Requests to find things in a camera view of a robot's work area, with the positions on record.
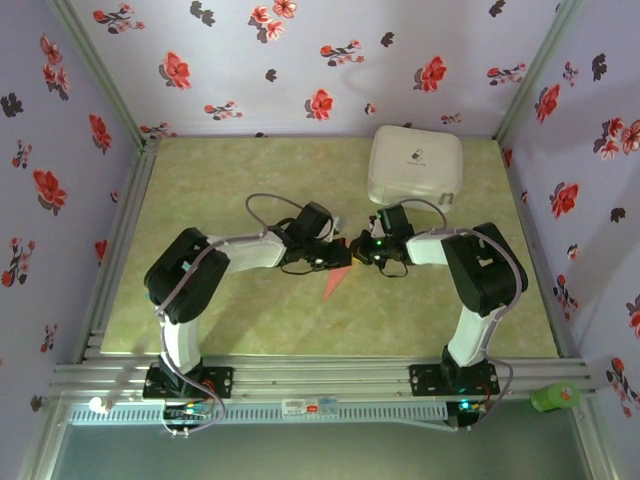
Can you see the green tape roll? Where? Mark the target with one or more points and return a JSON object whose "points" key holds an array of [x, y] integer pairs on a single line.
{"points": [[552, 398]]}

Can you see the short aluminium frame leg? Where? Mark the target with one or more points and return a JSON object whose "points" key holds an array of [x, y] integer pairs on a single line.
{"points": [[592, 440], [47, 440]]}

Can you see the white zip case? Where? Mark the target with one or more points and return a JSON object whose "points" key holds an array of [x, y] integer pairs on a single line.
{"points": [[415, 170]]}

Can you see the small white knob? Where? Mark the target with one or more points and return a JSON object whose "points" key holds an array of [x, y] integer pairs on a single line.
{"points": [[101, 405]]}

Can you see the aluminium side rail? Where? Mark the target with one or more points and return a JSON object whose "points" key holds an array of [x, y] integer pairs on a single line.
{"points": [[117, 250], [539, 250]]}

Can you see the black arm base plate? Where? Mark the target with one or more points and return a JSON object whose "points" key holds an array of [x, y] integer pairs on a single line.
{"points": [[425, 380], [220, 382]]}

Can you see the long aluminium frame rail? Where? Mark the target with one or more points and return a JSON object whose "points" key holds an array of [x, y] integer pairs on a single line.
{"points": [[320, 372]]}

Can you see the aluminium frame post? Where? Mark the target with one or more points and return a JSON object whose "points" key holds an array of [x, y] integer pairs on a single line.
{"points": [[104, 75], [532, 75]]}

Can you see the controller circuit board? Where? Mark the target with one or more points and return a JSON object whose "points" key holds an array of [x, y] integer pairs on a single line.
{"points": [[467, 406], [187, 411]]}

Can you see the white label sticker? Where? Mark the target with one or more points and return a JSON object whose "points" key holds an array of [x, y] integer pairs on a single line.
{"points": [[300, 406]]}

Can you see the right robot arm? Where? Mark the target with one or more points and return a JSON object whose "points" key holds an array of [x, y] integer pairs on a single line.
{"points": [[485, 275]]}

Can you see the pink paper sheet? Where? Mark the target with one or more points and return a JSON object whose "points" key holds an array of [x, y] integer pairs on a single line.
{"points": [[334, 285]]}

